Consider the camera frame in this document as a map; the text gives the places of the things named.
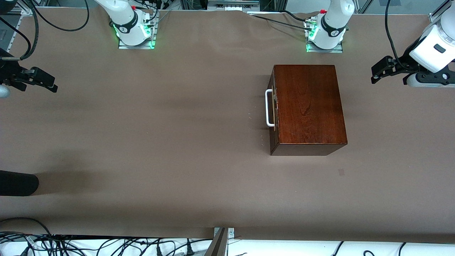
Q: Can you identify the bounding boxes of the wooden drawer with white handle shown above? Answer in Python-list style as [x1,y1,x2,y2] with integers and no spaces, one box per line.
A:
[265,85,278,131]

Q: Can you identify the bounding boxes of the dark brown wooden cabinet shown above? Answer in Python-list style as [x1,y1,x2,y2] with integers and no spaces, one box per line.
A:
[269,64,348,156]

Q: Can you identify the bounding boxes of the black cylinder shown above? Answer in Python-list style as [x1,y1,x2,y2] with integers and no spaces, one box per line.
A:
[0,170,39,197]

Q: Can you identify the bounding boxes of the silver device box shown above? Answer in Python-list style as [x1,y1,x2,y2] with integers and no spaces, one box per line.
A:
[207,0,260,11]

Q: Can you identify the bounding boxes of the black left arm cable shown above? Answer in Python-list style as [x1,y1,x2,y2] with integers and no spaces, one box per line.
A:
[385,0,413,70]

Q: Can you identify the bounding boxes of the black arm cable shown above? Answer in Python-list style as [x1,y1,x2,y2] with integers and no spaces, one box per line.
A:
[30,0,90,32]
[20,0,40,61]
[385,0,413,70]

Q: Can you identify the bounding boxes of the aluminium table edge rail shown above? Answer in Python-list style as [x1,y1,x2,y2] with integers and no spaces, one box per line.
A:
[5,16,22,52]

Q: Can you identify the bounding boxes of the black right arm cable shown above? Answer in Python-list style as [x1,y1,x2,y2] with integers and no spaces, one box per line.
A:
[30,0,90,32]
[20,0,40,61]

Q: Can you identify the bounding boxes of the aluminium frame corner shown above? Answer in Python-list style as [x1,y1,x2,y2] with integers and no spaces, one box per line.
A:
[428,0,449,24]

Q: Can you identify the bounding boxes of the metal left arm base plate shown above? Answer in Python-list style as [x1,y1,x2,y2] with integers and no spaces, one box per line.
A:
[306,21,344,54]

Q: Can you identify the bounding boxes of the aluminium frame profile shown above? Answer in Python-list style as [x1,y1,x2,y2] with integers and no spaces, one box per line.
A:
[11,0,48,16]

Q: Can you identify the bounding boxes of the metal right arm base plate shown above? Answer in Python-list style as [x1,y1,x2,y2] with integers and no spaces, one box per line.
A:
[118,11,156,49]

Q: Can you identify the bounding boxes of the black cable on table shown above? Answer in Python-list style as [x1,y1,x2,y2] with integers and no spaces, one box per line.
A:
[283,10,310,22]
[253,14,313,31]

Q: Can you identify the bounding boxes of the black cable tangle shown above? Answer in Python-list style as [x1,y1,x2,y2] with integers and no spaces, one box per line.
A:
[0,217,214,256]

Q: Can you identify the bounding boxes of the grey metal bracket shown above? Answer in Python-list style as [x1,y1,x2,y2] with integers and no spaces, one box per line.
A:
[204,228,235,256]

